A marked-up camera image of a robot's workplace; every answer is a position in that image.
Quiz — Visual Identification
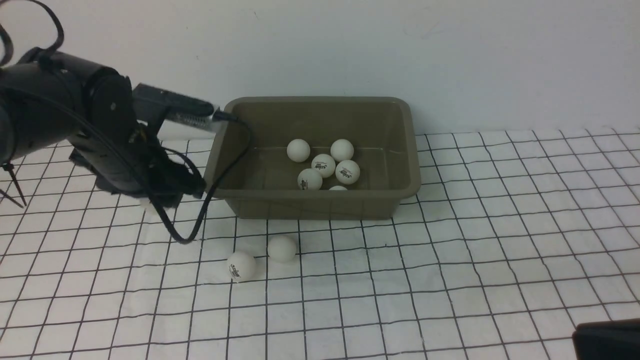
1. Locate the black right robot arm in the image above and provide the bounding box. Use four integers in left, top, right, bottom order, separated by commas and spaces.
572, 318, 640, 360

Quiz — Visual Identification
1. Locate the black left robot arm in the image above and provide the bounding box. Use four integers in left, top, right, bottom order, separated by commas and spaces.
1, 47, 214, 208

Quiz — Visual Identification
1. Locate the plain white ball left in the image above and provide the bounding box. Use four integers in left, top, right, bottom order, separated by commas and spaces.
267, 235, 298, 264

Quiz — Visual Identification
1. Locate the white ball with red logo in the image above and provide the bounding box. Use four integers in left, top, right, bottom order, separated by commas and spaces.
138, 198, 158, 217

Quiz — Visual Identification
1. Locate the olive plastic bin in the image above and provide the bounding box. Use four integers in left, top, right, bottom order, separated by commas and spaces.
203, 96, 422, 221

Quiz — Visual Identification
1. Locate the white black-grid tablecloth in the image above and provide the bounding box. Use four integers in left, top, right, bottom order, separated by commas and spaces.
0, 127, 640, 360

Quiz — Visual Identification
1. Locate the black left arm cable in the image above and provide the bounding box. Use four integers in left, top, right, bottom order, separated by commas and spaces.
0, 0, 253, 246

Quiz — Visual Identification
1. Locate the white ball with black logo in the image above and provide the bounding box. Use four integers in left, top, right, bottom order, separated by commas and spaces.
226, 251, 258, 283

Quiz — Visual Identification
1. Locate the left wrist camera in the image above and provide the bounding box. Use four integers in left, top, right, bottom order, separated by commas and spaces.
132, 83, 219, 134

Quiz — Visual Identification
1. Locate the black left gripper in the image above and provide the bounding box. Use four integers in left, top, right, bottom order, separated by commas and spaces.
68, 127, 206, 208

